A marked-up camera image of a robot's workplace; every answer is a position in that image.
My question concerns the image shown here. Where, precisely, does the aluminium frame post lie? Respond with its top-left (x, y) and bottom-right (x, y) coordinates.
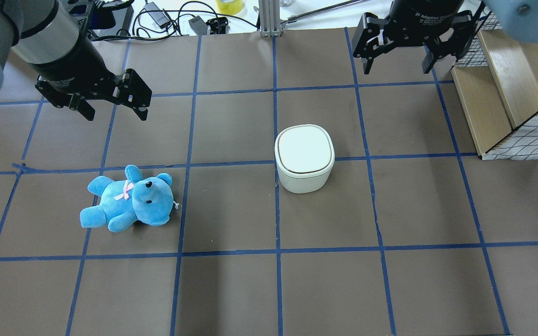
top-left (258, 0), bottom-right (283, 37)

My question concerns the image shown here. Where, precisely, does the blue teddy bear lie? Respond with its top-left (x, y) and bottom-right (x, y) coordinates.
top-left (79, 165), bottom-right (180, 232)

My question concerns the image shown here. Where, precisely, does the black cable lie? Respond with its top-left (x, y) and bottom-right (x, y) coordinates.
top-left (89, 0), bottom-right (261, 42)

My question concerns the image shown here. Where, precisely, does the yellow tape roll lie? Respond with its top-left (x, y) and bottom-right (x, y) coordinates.
top-left (215, 0), bottom-right (245, 15)

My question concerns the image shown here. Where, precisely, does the wooden wire-mesh shelf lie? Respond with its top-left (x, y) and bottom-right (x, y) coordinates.
top-left (451, 14), bottom-right (538, 161)

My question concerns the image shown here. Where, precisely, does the grey power brick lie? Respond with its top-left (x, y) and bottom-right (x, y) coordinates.
top-left (188, 16), bottom-right (210, 35)

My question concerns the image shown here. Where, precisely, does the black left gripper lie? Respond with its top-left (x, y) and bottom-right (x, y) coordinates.
top-left (11, 18), bottom-right (152, 121)

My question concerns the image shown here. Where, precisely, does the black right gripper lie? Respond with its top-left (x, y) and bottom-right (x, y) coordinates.
top-left (352, 0), bottom-right (477, 75)

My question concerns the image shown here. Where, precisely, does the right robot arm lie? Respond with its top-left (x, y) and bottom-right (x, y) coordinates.
top-left (351, 0), bottom-right (538, 75)

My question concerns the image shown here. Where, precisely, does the white trash can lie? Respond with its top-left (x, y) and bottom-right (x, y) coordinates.
top-left (275, 124), bottom-right (335, 194)

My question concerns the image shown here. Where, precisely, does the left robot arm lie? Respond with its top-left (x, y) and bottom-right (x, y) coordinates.
top-left (0, 0), bottom-right (152, 121)

